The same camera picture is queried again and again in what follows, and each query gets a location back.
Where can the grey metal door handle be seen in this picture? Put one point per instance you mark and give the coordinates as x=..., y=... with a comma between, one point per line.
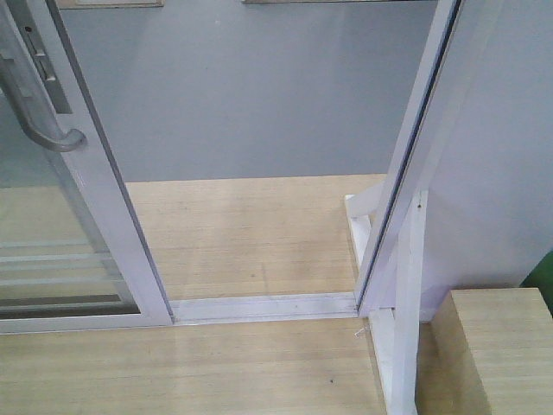
x=51, y=136

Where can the light wooden platform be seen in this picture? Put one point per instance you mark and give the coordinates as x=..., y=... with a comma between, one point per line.
x=218, y=238

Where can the green object at right edge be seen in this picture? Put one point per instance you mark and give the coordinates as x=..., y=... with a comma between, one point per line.
x=541, y=277

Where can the light wooden step box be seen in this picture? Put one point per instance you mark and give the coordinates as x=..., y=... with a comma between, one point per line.
x=496, y=347

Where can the white sliding glass door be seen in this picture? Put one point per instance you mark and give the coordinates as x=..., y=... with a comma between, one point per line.
x=73, y=254

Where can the white door frame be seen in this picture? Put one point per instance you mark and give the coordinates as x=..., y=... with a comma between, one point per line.
x=387, y=241

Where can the white triangular support bracket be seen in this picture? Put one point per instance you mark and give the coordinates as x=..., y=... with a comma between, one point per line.
x=394, y=324

